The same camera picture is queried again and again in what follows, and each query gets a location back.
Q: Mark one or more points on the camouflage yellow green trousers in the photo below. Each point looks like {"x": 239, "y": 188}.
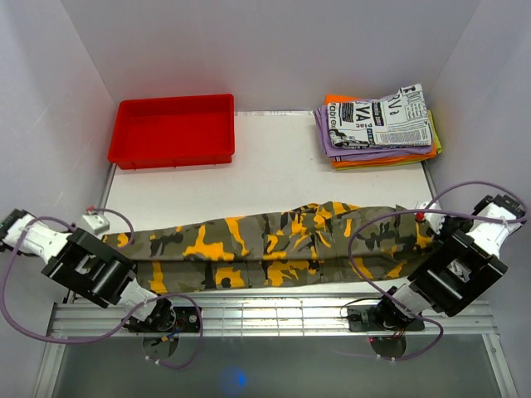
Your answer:
{"x": 331, "y": 242}

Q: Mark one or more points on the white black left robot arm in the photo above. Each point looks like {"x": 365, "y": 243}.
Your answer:
{"x": 87, "y": 266}

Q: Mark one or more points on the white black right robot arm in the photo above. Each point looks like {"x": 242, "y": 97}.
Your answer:
{"x": 464, "y": 264}

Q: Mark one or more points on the purple folded trousers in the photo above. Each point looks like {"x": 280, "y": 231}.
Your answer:
{"x": 372, "y": 154}

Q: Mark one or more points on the orange folded trousers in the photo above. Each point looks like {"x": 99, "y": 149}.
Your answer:
{"x": 346, "y": 165}

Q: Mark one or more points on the newspaper print folded trousers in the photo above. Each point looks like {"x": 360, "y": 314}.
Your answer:
{"x": 394, "y": 121}

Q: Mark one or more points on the yellow-green folded trousers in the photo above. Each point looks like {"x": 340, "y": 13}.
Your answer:
{"x": 436, "y": 132}

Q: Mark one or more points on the red plastic tray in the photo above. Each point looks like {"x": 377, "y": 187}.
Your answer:
{"x": 173, "y": 132}

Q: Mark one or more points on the aluminium frame rail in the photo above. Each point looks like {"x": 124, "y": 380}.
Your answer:
{"x": 263, "y": 315}

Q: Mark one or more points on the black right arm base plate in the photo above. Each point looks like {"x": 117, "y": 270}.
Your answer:
{"x": 371, "y": 318}

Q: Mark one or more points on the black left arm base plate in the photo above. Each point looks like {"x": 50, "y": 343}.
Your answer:
{"x": 186, "y": 319}

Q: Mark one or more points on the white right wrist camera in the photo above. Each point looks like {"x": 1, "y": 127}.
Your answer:
{"x": 433, "y": 221}

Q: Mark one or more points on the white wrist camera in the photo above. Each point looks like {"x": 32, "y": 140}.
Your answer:
{"x": 94, "y": 223}
{"x": 433, "y": 221}

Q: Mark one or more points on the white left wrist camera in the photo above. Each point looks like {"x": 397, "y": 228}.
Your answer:
{"x": 94, "y": 223}

